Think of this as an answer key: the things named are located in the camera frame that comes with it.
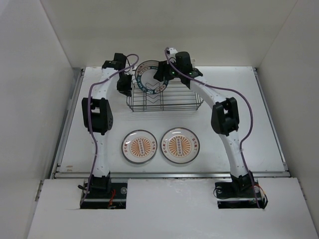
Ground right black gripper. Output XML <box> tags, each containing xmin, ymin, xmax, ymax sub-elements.
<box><xmin>154</xmin><ymin>58</ymin><xmax>182</xmax><ymax>82</ymax></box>

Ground orange sunburst plate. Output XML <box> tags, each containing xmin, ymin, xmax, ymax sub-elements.
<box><xmin>160</xmin><ymin>127</ymin><xmax>200</xmax><ymax>165</ymax></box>
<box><xmin>121</xmin><ymin>129</ymin><xmax>158</xmax><ymax>165</ymax></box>

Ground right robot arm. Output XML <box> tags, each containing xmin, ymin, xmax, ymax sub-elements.
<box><xmin>154</xmin><ymin>47</ymin><xmax>254</xmax><ymax>196</ymax></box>

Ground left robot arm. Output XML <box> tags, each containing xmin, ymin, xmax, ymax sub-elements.
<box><xmin>81</xmin><ymin>53</ymin><xmax>136</xmax><ymax>198</ymax></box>

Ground white cutlery holder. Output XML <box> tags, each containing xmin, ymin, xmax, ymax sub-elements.
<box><xmin>191</xmin><ymin>58</ymin><xmax>196</xmax><ymax>68</ymax></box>

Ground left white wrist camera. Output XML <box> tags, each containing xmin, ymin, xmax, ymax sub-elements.
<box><xmin>124</xmin><ymin>67</ymin><xmax>135</xmax><ymax>75</ymax></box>

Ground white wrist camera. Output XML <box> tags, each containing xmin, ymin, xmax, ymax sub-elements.
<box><xmin>165</xmin><ymin>47</ymin><xmax>178</xmax><ymax>58</ymax></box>
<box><xmin>124</xmin><ymin>67</ymin><xmax>135</xmax><ymax>75</ymax></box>

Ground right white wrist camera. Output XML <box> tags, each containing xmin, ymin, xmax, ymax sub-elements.
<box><xmin>165</xmin><ymin>47</ymin><xmax>178</xmax><ymax>58</ymax></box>

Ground wire dish rack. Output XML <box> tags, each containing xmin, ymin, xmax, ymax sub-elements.
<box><xmin>126</xmin><ymin>78</ymin><xmax>203</xmax><ymax>112</ymax></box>

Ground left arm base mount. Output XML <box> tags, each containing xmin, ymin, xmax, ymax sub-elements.
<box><xmin>78</xmin><ymin>175</ymin><xmax>128</xmax><ymax>209</ymax></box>

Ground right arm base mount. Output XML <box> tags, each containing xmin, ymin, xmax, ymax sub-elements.
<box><xmin>213</xmin><ymin>180</ymin><xmax>269</xmax><ymax>209</ymax></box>

